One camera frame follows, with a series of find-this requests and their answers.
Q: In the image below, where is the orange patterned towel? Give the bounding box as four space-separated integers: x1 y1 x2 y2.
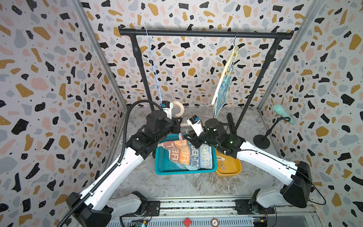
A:
162 140 200 170

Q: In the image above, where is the white clothespin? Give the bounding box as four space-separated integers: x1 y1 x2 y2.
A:
216 156 225 162

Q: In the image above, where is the peach clothespin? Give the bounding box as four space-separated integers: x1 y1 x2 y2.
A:
218 161 226 171

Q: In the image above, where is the light blue wire hanger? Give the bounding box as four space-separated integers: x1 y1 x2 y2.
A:
146 30 163 105

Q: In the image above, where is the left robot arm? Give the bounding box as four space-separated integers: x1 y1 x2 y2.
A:
66 110 182 227

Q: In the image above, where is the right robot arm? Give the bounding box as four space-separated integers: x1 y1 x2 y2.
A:
184 115 312 209

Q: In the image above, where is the large wooden hanger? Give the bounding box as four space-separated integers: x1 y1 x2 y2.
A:
211 32 239 105

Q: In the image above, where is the yellow plastic bin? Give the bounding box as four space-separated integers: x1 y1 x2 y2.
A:
216 151 242 177

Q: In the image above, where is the teal plastic basket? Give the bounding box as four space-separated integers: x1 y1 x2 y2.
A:
155 134 217 175

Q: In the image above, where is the teal jellyfish pattern towel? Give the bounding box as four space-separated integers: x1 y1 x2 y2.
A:
213 66 234 118

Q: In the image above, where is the black microphone stand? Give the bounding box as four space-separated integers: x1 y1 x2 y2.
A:
253 117 291 149

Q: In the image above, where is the mint green microphone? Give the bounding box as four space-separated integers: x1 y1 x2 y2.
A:
273 105 295 125

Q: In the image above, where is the red diamond sticker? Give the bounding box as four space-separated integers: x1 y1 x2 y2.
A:
183 218 192 227

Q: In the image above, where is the round red white sticker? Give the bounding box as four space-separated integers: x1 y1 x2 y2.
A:
211 218 219 227

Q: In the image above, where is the black clothes rack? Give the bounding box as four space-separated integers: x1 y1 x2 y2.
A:
118 27 294 134

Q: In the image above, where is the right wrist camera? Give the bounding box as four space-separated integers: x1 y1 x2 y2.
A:
187 115 204 137

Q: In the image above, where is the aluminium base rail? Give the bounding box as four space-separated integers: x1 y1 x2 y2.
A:
106 196 322 227

